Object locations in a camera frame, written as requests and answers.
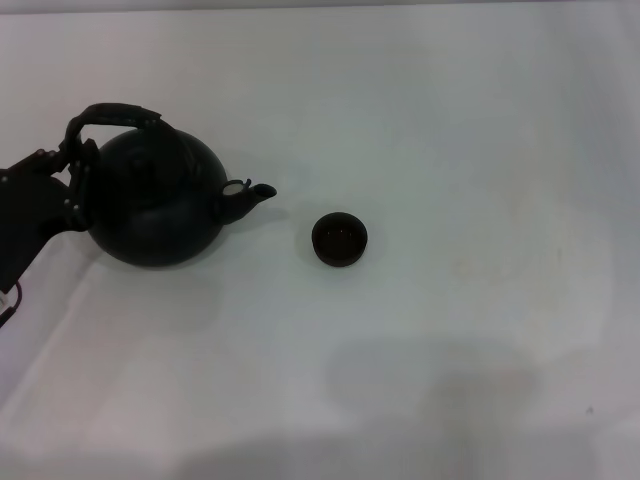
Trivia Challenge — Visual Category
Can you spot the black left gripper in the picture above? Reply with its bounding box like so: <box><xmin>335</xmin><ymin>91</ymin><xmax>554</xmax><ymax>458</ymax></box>
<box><xmin>0</xmin><ymin>134</ymin><xmax>99</xmax><ymax>296</ymax></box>

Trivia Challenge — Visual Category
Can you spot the black round teapot with handle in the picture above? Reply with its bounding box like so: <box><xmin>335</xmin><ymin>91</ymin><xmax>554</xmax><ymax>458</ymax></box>
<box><xmin>62</xmin><ymin>102</ymin><xmax>279</xmax><ymax>270</ymax></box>

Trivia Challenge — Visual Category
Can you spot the small dark teacup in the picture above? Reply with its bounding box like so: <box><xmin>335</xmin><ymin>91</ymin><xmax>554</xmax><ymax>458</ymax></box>
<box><xmin>310</xmin><ymin>211</ymin><xmax>370</xmax><ymax>268</ymax></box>

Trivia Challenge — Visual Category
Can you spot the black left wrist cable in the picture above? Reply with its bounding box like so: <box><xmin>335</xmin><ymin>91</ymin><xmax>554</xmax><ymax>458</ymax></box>
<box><xmin>0</xmin><ymin>280</ymin><xmax>24</xmax><ymax>329</ymax></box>

